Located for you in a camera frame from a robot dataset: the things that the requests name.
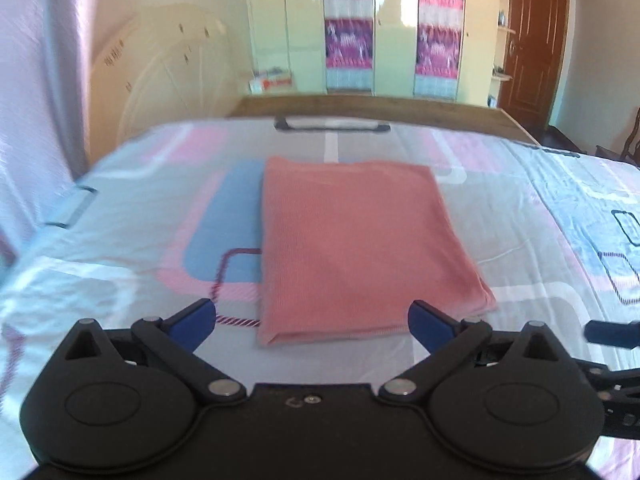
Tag patterned bed sheet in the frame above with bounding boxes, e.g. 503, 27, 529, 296
1, 119, 639, 479

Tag left purple calendar poster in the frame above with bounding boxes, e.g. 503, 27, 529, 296
323, 0, 374, 92

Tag cream wardrobe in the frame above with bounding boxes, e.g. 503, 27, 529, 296
248, 0, 499, 106

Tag wooden bed frame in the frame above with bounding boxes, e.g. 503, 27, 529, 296
230, 94, 538, 144

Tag right purple calendar poster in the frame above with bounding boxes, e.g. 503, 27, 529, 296
413, 0, 464, 101

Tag pink knit sweater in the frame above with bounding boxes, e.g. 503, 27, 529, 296
258, 158, 497, 346

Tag stack of books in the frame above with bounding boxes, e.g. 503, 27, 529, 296
248, 67, 294, 96

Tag wall corner shelves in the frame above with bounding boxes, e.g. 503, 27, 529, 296
487, 0, 515, 108

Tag pink blue curtain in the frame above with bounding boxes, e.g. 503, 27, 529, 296
1, 0, 98, 272

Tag brown wooden chair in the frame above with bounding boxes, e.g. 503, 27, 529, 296
596, 110, 640, 167

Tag brown wooden door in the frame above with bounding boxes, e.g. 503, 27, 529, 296
499, 0, 568, 133

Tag purple calendar poster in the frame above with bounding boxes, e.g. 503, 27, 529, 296
413, 0, 464, 101
323, 0, 374, 92

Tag cream round headboard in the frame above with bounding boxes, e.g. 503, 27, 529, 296
86, 3, 252, 164

